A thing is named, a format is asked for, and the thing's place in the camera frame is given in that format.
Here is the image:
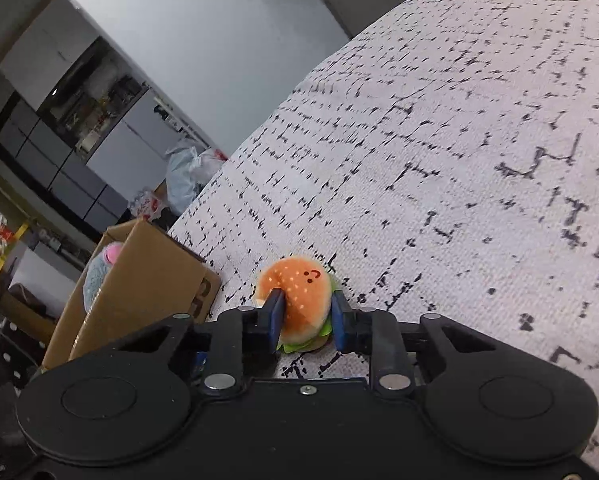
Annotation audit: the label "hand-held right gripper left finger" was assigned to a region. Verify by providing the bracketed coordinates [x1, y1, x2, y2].
[114, 287, 285, 394]

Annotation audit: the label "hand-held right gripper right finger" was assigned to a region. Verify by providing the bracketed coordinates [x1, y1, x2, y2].
[331, 290, 497, 394]

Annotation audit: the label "burger plush toy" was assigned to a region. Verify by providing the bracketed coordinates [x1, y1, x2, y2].
[254, 255, 338, 354]

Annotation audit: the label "brown cardboard box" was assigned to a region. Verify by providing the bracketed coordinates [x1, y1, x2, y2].
[42, 217, 224, 371]

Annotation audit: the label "blue-grey fluffy plush toy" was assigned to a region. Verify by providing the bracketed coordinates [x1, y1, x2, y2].
[82, 241, 126, 313]

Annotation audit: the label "grey plastic bag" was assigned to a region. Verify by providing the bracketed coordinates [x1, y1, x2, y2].
[166, 146, 205, 214]

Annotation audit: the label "white plastic bag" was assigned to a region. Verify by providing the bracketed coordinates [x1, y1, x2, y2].
[197, 149, 229, 181]

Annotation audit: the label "red white wrapped pack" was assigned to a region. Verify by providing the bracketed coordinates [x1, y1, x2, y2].
[128, 189, 168, 222]

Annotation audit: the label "white black patterned blanket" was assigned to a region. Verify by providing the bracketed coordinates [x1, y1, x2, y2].
[167, 0, 599, 480]

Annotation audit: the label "yellow rimmed round table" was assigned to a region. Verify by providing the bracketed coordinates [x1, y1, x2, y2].
[0, 220, 30, 306]

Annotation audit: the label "grey wall cabinet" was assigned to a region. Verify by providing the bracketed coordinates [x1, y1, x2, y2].
[0, 0, 220, 236]

